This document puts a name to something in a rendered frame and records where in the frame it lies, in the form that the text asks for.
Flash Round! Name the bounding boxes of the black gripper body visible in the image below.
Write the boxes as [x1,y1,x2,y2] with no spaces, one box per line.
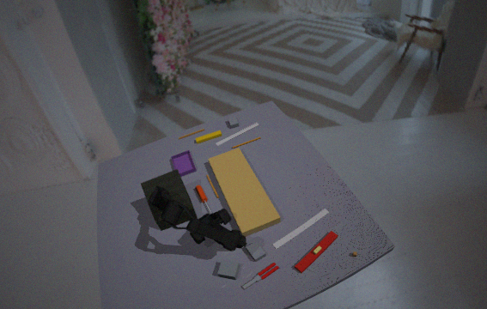
[190,209,231,244]

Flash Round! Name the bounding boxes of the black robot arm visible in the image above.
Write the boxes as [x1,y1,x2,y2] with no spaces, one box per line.
[149,186,247,251]

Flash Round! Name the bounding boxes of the tan panel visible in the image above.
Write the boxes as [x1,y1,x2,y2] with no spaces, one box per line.
[208,148,281,237]

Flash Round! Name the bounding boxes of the yellow rectangular block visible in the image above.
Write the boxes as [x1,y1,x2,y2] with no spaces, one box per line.
[196,130,222,143]

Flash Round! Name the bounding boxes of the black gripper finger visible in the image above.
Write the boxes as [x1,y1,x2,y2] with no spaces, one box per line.
[210,210,220,219]

